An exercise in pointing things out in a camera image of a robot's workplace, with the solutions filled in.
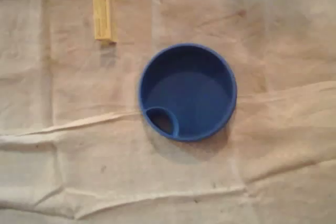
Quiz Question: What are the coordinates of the yellow rectangular block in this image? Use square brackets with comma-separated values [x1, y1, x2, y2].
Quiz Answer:
[92, 0, 118, 46]

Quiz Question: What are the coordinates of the blue round bowl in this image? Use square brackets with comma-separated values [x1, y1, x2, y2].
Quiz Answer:
[138, 42, 238, 143]

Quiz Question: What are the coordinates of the white creased table cloth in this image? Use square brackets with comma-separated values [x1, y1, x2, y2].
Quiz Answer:
[0, 0, 336, 224]

